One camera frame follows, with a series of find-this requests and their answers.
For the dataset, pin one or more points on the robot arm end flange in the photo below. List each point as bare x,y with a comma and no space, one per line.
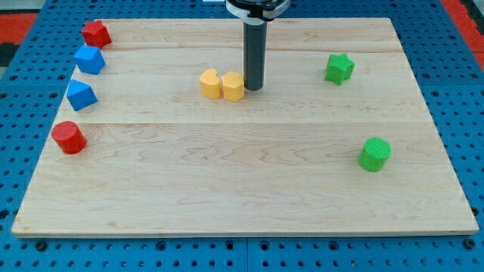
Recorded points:
257,12

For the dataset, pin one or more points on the green star block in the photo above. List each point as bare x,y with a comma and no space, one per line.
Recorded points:
339,68

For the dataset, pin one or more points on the red star block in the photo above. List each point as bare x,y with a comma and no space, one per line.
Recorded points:
96,34

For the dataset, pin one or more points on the yellow hexagonal block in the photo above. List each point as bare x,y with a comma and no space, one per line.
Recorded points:
233,86

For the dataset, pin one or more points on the yellow heart block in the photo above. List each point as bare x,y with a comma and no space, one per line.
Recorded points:
210,84

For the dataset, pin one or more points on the light wooden board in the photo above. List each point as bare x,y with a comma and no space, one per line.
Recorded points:
162,160

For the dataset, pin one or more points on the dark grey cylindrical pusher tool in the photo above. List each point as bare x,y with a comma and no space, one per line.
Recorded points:
254,56

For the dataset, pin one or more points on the green cylinder block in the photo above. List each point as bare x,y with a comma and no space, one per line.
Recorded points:
374,154

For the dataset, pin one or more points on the blue triangular block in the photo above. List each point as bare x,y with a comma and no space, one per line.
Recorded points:
80,95

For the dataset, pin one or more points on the blue hexagonal block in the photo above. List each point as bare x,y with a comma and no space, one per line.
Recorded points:
89,59

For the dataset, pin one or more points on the red cylinder block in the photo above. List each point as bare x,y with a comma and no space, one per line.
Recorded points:
68,137

